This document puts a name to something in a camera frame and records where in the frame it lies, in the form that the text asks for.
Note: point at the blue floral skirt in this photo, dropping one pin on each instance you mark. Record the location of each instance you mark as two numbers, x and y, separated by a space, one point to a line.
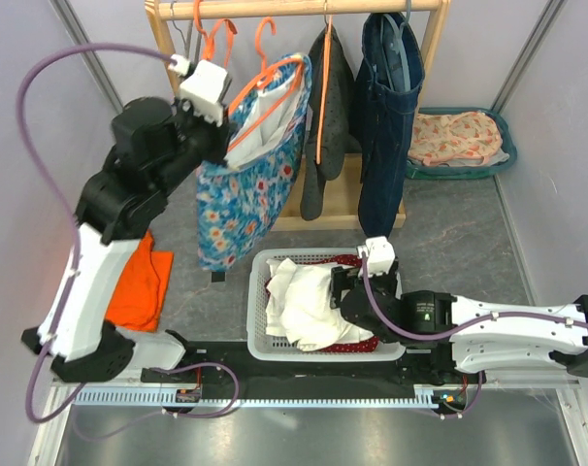
237 205

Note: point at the white plastic laundry basket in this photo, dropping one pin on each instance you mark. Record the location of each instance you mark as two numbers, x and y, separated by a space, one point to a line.
270 348

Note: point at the wooden clothes rack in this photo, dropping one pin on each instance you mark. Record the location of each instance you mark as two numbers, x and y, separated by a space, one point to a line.
342 194

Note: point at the dark denim garment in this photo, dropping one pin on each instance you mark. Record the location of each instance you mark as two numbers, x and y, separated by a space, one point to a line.
381 121

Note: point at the black square floor marker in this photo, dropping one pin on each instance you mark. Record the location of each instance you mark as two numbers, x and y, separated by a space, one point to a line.
218 277

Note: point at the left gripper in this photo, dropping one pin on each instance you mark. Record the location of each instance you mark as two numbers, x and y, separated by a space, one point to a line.
220 135

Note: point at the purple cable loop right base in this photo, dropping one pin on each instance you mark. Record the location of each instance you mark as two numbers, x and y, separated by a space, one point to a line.
455 405

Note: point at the orange hanger of grey garment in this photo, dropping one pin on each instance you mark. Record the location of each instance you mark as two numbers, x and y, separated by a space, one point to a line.
328 19

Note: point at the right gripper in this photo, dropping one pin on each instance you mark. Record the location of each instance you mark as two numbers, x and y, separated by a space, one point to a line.
341 280

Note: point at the blue-grey hanger of denim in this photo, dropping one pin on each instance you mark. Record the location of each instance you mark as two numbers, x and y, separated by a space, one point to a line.
393 50

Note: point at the slotted cable duct rail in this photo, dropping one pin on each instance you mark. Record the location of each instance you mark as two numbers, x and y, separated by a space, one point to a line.
160 397

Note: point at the pink patterned clothes in tub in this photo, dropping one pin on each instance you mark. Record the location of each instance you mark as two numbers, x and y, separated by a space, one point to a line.
468 139

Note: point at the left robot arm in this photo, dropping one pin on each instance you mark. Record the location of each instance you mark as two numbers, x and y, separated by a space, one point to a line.
157 145

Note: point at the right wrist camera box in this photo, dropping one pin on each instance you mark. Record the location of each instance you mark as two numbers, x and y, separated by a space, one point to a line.
378 255

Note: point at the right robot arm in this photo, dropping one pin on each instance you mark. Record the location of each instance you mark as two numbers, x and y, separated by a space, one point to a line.
464 335

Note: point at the green laundry tub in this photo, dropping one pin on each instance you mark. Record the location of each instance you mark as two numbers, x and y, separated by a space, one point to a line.
417 172

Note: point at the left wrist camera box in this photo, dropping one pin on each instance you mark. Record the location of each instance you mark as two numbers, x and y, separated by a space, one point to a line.
205 89

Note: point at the red polka dot skirt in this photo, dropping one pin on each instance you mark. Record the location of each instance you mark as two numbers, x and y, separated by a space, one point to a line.
354 310

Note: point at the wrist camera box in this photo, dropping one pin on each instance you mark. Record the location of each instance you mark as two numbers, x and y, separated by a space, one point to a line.
378 255
205 89

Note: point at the orange cloth on floor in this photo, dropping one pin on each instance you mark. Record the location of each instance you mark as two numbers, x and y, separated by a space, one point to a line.
139 296

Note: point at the orange hanger of floral skirt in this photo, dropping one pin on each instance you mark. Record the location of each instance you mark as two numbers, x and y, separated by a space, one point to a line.
274 91

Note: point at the white blouse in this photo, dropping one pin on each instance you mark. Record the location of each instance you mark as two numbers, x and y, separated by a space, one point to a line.
299 307

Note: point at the grey dotted garment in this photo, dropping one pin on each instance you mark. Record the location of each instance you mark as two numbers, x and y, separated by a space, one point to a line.
336 138

